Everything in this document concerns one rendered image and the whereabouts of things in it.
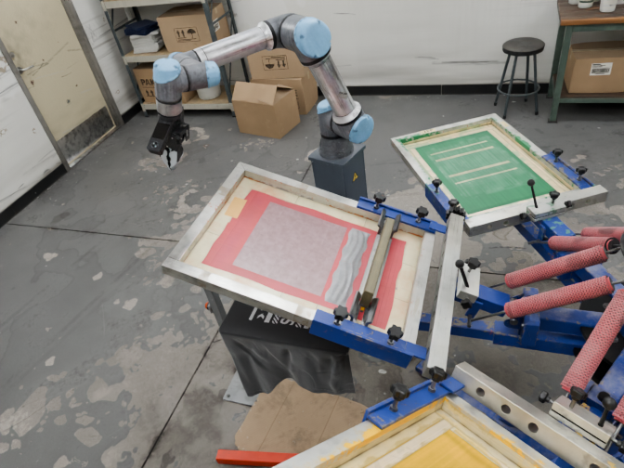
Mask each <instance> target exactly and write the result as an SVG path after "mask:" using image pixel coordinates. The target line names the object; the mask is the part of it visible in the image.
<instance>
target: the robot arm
mask: <svg viewBox="0 0 624 468"><path fill-rule="evenodd" d="M331 39H332V36H331V32H330V30H329V28H328V26H327V25H326V24H325V23H324V22H323V21H321V20H319V19H316V18H313V17H306V16H302V15H298V14H294V13H287V14H282V15H279V16H277V17H274V18H271V19H267V20H264V21H261V22H259V23H258V25H257V27H255V28H252V29H250V30H247V31H245V32H240V33H237V34H234V35H232V36H229V37H227V38H224V39H222V40H219V41H216V42H213V43H211V44H209V45H204V46H201V47H198V48H196V49H193V50H190V51H188V52H185V53H181V52H174V53H172V54H171V55H169V57H168V58H160V59H158V60H156V61H155V62H154V64H153V80H154V87H155V97H156V98H155V99H156V106H157V112H158V117H159V121H158V122H157V124H156V126H155V129H154V131H153V133H152V136H151V138H150V140H149V144H148V146H147V149H148V151H149V152H150V153H153V154H157V155H160V157H161V158H162V160H163V162H164V163H165V164H166V165H167V167H168V168H169V169H170V170H172V171H173V170H174V169H175V168H176V167H177V165H178V163H179V161H180V159H181V157H182V156H183V147H182V144H181V143H182V142H183V141H184V140H185V139H186V141H187V140H188V139H189V124H188V123H184V107H183V106H182V93H183V92H188V91H193V90H199V89H203V88H210V87H213V86H217V85H219V83H220V71H219V68H218V67H220V66H223V65H225V64H228V63H230V62H232V61H235V60H238V59H242V58H244V57H247V56H250V55H252V54H254V53H257V52H259V51H262V50H264V49H266V50H267V51H270V50H273V49H276V48H285V49H288V50H291V51H293V52H294V53H295V54H296V56H297V57H298V59H299V60H300V62H301V64H302V65H303V66H305V67H308V68H309V70H310V71H311V73H312V74H313V76H314V78H315V80H316V82H317V83H318V86H319V88H320V89H321V91H322V93H323V95H324V97H325V98H326V99H325V100H322V101H321V102H320V103H319V104H318V106H317V109H318V112H317V114H318V122H319V128H320V134H321V139H320V143H319V148H318V149H319V154H320V156H321V157H323V158H325V159H328V160H339V159H343V158H345V157H347V156H349V155H350V154H352V153H353V151H354V143H356V144H360V143H363V142H364V141H366V140H367V139H368V138H369V137H370V135H371V133H372V130H373V126H374V122H373V120H372V118H371V117H370V116H369V115H368V114H365V113H364V111H363V109H362V108H361V106H360V105H359V103H358V102H356V101H354V100H353V99H352V97H351V95H350V93H349V91H348V90H347V88H346V86H345V83H344V81H343V79H342V77H341V75H340V73H339V72H338V70H337V68H336V66H335V64H334V62H333V60H332V57H331V55H330V53H331V50H332V47H331ZM183 125H185V126H183ZM187 130H188V136H187ZM353 142H354V143H353ZM170 157H171V161H170Z"/></svg>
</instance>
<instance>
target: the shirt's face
mask: <svg viewBox="0 0 624 468"><path fill-rule="evenodd" d="M253 308H254V307H253V306H251V305H246V304H244V303H242V302H239V301H237V300H236V301H235V302H234V304H233V306H232V307H231V309H230V310H229V312H228V314H227V317H226V318H225V320H224V322H223V324H222V326H221V327H220V331H222V332H232V333H237V334H243V335H249V336H254V337H260V338H266V339H271V340H277V341H282V342H288V343H294V344H299V345H310V346H315V347H321V348H327V349H332V350H338V351H344V352H346V353H348V351H349V347H346V346H344V345H341V344H337V343H335V342H332V341H329V340H327V339H324V338H321V337H318V336H317V335H314V334H311V333H309V330H310V329H305V328H298V327H293V326H286V325H280V324H274V323H268V322H262V321H256V320H249V319H248V317H249V316H250V314H251V312H252V310H253Z"/></svg>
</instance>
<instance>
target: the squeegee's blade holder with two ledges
mask: <svg viewBox="0 0 624 468"><path fill-rule="evenodd" d="M380 236H381V235H378V234H377V235H376V238H375V241H374V244H373V247H372V250H371V253H370V258H369V261H368V264H367V267H366V270H365V273H364V276H363V279H362V281H361V284H360V288H359V292H360V293H361V295H360V298H361V296H362V293H363V290H364V287H365V284H366V281H367V277H368V275H369V272H370V269H371V263H372V260H373V257H374V255H375V251H376V248H377V245H378V242H379V239H380ZM391 242H392V239H390V240H389V243H388V246H387V250H386V253H385V257H384V260H383V265H382V269H381V272H380V276H379V278H378V282H377V285H376V289H375V292H374V295H373V297H372V299H373V298H376V295H377V292H378V289H379V285H380V281H381V278H382V274H383V272H384V266H385V262H386V259H387V255H388V252H389V249H390V245H391ZM372 299H371V300H372Z"/></svg>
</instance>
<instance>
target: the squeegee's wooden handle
mask: <svg viewBox="0 0 624 468"><path fill-rule="evenodd" d="M394 224H395V219H392V218H389V217H387V218H386V220H385V223H384V226H383V230H382V233H381V236H380V239H379V242H378V245H377V248H376V251H375V255H374V257H373V260H372V263H371V267H370V272H369V275H368V277H367V281H366V284H365V287H364V290H363V293H362V296H361V298H360V302H359V306H362V307H365V308H369V306H370V303H371V299H372V297H373V295H374V292H375V289H376V285H377V282H378V278H379V276H380V272H381V269H382V265H383V262H384V257H385V253H386V250H387V246H388V243H389V240H390V237H391V233H392V230H393V226H394Z"/></svg>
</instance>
